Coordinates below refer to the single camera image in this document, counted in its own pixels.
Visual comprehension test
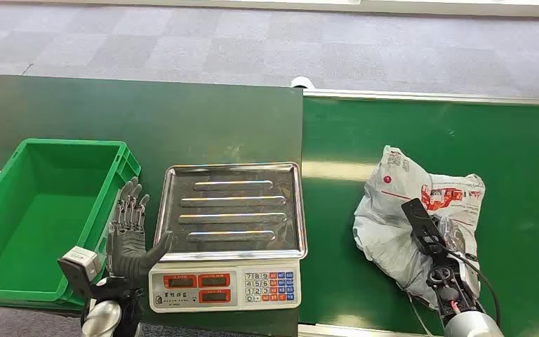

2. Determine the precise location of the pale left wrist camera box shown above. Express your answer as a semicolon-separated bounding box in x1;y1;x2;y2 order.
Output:
57;246;102;300

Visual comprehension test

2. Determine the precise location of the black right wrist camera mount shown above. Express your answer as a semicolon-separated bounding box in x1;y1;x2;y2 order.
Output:
400;198;446;258

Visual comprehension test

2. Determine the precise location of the grey printed courier bag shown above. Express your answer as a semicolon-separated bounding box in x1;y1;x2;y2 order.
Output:
352;145;486;310

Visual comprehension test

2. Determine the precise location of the silver conveyor side rail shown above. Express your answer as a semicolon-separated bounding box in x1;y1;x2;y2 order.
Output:
302;88;539;107
297;324;444;337

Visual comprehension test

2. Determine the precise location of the green conveyor belt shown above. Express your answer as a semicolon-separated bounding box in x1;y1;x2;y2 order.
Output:
298;96;539;337

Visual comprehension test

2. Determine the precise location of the green plastic crate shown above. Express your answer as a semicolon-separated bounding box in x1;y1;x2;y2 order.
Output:
0;138;142;312

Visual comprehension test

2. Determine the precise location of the clear plastic hand cover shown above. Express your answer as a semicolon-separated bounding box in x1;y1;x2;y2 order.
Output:
437;216;467;254

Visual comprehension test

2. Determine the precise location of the white round roller end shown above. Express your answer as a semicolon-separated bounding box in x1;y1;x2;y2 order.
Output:
290;76;317;90

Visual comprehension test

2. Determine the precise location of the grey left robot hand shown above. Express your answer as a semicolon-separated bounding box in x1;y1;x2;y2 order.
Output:
105;176;175;290

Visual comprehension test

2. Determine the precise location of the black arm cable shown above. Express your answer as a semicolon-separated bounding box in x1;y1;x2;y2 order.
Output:
446;249;502;327

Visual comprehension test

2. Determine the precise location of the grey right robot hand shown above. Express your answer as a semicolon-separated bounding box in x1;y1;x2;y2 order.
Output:
431;214;467;263

